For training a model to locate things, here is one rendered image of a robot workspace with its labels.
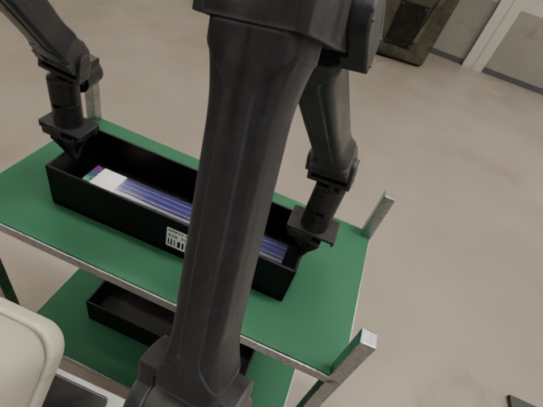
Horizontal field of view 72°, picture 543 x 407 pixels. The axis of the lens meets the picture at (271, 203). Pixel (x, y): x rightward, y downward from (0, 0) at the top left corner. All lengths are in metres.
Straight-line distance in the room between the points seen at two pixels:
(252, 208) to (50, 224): 0.73
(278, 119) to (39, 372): 0.27
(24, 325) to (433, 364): 2.01
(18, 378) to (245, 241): 0.19
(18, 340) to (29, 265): 1.75
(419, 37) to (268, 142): 5.44
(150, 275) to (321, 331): 0.38
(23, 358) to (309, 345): 0.58
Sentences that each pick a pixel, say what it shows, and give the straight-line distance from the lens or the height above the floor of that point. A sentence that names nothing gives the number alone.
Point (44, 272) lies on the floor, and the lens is 2.06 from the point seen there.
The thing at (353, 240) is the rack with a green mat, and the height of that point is 0.95.
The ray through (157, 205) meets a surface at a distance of 0.90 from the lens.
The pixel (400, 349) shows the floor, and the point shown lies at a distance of 2.15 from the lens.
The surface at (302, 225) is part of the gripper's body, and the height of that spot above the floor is 1.13.
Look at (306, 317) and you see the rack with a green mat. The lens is 0.84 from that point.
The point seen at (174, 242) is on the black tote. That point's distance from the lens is 0.83.
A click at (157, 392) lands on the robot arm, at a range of 0.40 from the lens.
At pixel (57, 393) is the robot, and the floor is 1.04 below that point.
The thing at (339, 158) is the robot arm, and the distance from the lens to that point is 0.56.
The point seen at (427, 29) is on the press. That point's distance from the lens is 5.67.
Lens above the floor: 1.64
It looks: 42 degrees down
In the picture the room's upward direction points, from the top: 19 degrees clockwise
